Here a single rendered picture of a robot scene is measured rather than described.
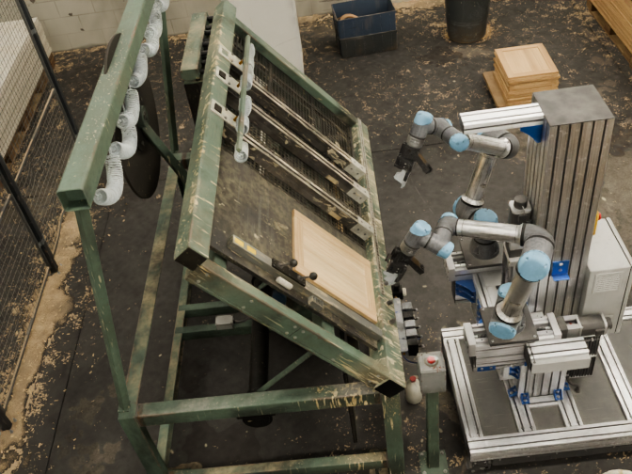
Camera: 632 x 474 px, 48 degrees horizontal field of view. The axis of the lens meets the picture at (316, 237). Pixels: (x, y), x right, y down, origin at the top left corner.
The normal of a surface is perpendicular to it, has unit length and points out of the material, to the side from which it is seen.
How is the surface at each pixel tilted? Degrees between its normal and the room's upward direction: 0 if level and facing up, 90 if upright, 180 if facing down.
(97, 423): 0
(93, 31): 90
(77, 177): 0
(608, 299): 90
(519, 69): 0
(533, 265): 83
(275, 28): 90
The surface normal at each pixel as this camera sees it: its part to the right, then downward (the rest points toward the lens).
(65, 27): 0.05, 0.67
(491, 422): -0.12, -0.73
